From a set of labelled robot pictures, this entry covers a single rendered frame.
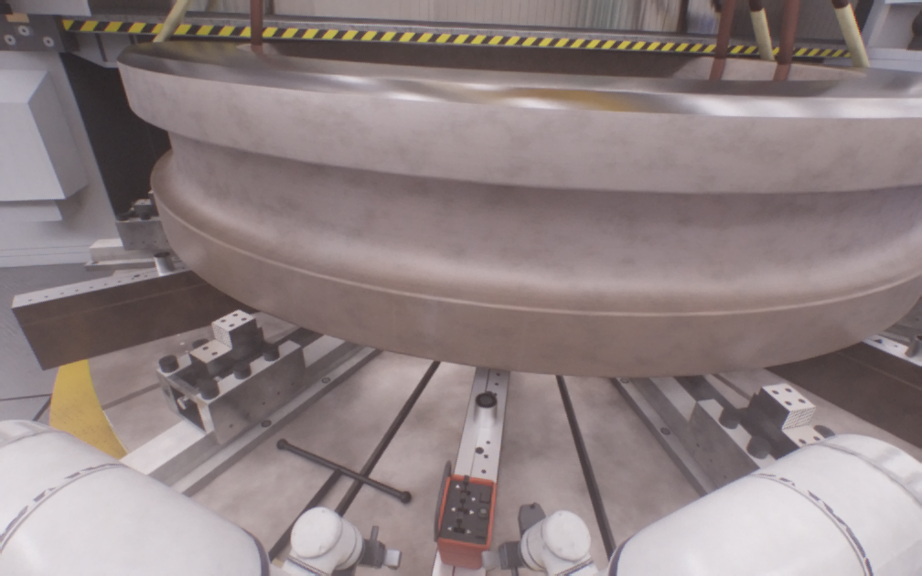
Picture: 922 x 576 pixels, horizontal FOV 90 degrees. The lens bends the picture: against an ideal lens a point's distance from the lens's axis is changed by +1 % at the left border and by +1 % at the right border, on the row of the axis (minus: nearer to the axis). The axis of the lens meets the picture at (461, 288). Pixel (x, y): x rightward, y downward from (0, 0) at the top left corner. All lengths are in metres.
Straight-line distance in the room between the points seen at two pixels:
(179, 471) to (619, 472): 1.74
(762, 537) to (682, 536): 0.06
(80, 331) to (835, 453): 3.02
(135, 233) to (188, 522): 3.55
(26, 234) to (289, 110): 3.96
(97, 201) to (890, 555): 4.95
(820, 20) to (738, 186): 4.72
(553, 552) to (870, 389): 2.24
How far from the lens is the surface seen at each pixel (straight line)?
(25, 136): 4.55
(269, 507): 2.05
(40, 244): 5.32
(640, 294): 1.67
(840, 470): 0.53
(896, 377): 2.92
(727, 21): 5.06
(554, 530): 0.98
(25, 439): 0.56
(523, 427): 2.24
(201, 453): 2.19
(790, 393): 2.01
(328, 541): 0.98
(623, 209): 1.58
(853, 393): 3.01
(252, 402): 2.10
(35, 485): 0.51
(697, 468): 2.26
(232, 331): 2.05
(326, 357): 2.43
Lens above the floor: 1.89
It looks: 29 degrees down
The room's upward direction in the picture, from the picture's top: 2 degrees clockwise
